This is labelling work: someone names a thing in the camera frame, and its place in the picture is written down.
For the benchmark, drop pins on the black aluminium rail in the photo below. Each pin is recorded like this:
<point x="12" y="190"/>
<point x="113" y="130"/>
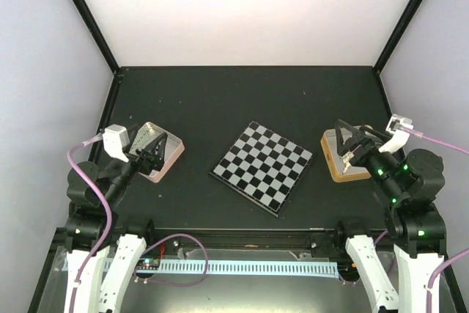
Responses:
<point x="318" y="242"/>

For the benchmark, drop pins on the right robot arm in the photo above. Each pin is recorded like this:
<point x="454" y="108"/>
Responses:
<point x="409" y="189"/>

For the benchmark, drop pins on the black frame post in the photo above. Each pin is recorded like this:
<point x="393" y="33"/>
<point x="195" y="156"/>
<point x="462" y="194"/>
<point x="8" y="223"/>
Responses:
<point x="93" y="28"/>
<point x="400" y="28"/>

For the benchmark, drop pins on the light blue slotted cable duct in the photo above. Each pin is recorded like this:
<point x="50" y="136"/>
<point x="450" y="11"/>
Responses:
<point x="245" y="268"/>

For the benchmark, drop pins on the right black frame post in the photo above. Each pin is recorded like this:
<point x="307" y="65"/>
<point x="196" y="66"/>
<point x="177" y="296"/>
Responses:
<point x="400" y="28"/>

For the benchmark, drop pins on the small circuit board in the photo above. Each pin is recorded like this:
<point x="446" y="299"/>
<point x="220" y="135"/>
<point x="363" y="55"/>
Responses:
<point x="148" y="264"/>

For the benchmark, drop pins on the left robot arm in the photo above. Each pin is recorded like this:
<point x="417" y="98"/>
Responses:
<point x="99" y="267"/>

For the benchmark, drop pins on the black and white chessboard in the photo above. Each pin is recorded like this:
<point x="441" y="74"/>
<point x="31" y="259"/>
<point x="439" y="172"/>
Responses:
<point x="263" y="166"/>

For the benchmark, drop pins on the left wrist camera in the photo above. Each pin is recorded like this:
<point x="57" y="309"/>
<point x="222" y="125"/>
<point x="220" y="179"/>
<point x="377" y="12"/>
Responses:
<point x="115" y="140"/>

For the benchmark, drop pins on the white chess pieces pile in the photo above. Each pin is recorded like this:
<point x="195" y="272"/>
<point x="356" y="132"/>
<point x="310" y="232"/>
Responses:
<point x="346" y="158"/>

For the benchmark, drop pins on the pink metal tin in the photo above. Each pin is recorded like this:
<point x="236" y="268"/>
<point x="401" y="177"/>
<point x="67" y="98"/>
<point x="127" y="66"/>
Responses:
<point x="174" y="149"/>

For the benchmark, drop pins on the left black frame post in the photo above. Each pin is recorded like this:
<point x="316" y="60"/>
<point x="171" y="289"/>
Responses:
<point x="93" y="28"/>

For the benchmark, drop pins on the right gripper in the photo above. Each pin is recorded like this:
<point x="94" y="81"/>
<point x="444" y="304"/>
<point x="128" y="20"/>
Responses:
<point x="351" y="145"/>

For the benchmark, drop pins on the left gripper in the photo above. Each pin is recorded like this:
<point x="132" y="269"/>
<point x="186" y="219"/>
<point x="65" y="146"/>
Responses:
<point x="153" y="160"/>

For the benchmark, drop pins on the orange metal tin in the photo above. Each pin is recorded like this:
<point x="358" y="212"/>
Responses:
<point x="335" y="164"/>

